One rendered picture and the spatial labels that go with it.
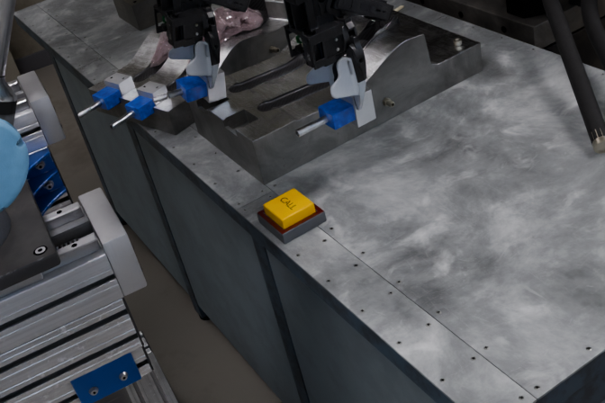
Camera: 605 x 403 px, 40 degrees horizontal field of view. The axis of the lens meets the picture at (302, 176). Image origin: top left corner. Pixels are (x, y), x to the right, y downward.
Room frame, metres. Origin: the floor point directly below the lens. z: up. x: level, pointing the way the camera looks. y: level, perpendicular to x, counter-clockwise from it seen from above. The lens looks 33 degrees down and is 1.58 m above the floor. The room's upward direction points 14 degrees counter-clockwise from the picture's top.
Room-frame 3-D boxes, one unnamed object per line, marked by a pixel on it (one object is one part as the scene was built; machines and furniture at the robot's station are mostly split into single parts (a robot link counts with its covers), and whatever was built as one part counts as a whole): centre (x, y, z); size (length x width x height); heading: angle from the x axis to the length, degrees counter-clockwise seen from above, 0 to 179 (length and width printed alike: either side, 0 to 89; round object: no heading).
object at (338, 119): (1.14, -0.07, 0.93); 0.13 x 0.05 x 0.05; 115
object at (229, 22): (1.69, 0.12, 0.90); 0.26 x 0.18 x 0.08; 132
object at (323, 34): (1.14, -0.08, 1.09); 0.09 x 0.08 x 0.12; 115
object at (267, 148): (1.41, -0.10, 0.87); 0.50 x 0.26 x 0.14; 115
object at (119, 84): (1.55, 0.36, 0.85); 0.13 x 0.05 x 0.05; 132
